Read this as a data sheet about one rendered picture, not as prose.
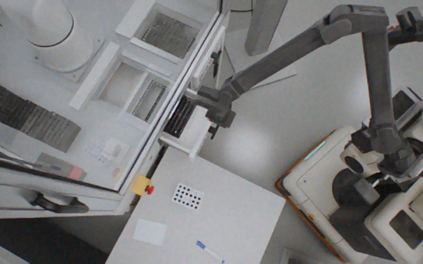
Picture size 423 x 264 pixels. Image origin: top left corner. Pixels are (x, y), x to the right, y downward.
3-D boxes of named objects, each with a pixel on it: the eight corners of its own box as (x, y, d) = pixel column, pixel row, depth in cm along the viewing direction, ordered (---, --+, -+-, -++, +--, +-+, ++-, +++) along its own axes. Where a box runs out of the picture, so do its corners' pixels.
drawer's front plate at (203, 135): (222, 106, 136) (224, 97, 125) (193, 162, 128) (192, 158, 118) (219, 105, 136) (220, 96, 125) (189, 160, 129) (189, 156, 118)
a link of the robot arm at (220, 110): (228, 114, 98) (234, 99, 100) (209, 106, 98) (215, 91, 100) (226, 120, 105) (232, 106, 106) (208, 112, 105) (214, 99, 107)
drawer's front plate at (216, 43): (224, 40, 144) (225, 26, 134) (196, 89, 137) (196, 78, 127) (220, 38, 145) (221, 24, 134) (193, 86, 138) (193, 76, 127)
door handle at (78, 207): (95, 206, 71) (59, 204, 53) (89, 216, 70) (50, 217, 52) (77, 196, 71) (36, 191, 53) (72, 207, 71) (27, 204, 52)
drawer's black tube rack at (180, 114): (197, 106, 133) (197, 101, 127) (179, 140, 129) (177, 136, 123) (154, 85, 135) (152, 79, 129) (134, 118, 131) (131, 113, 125)
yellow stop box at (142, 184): (153, 181, 124) (150, 179, 117) (145, 197, 122) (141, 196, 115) (142, 176, 124) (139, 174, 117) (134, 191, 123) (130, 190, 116)
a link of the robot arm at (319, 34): (356, 33, 70) (353, 17, 78) (344, 13, 68) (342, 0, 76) (224, 109, 96) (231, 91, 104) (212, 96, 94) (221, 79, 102)
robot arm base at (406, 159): (401, 179, 90) (426, 154, 92) (396, 160, 86) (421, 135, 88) (376, 170, 97) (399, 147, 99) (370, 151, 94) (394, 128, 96)
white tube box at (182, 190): (205, 193, 131) (205, 193, 127) (198, 211, 129) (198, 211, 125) (179, 183, 132) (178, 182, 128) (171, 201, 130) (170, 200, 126)
